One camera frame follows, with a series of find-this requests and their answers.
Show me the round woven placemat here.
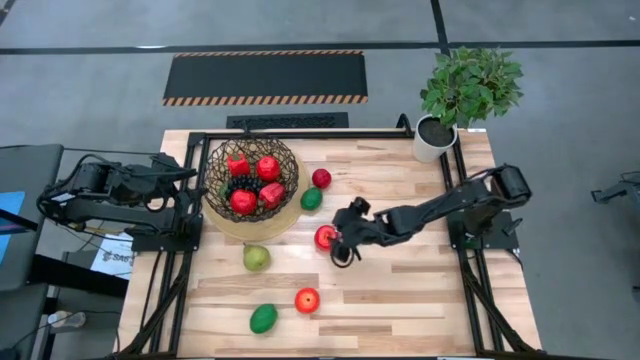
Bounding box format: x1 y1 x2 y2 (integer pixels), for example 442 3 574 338
202 149 313 244

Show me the green lime bottom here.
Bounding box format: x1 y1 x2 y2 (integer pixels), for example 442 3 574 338
248 303 279 335

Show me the green plant in white pot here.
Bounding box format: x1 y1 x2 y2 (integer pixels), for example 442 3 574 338
412 46 525 164

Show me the white printed paper sheet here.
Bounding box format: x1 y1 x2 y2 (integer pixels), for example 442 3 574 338
89 232 136 280

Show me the orange-red tomato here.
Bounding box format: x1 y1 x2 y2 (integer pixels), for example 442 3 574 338
293 287 322 315

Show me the blue-lit screen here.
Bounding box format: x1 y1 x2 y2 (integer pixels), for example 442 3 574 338
0 191 27 266

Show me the black hazard-striped floor mat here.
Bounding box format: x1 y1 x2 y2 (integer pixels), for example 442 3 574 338
160 49 369 107

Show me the small dark red apple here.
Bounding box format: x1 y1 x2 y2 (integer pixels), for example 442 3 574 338
311 168 333 190

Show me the black aluminium table frame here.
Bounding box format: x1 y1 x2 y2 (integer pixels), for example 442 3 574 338
114 128 546 360

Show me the green pear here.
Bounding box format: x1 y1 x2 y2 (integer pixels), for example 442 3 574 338
242 243 272 273

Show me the grey wheeled base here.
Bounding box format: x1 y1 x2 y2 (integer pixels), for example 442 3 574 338
591 171 640 211

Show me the black grape bunch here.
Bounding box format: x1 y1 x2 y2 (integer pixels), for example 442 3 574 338
219 173 266 197

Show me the dark wire basket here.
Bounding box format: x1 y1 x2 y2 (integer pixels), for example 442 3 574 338
203 136 302 224

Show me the red bell pepper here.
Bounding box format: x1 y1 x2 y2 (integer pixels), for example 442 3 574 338
258 181 288 210
226 152 252 178

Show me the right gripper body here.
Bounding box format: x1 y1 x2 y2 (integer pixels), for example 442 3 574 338
344 196 399 248

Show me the green avocado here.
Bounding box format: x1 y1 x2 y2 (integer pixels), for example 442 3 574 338
300 186 324 212

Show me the black floor grille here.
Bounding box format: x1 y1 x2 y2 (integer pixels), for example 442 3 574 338
225 111 350 131

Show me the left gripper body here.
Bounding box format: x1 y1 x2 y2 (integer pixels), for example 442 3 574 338
179 187 209 224

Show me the dark grey side desk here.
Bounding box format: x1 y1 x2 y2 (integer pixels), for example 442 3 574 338
0 144 65 293

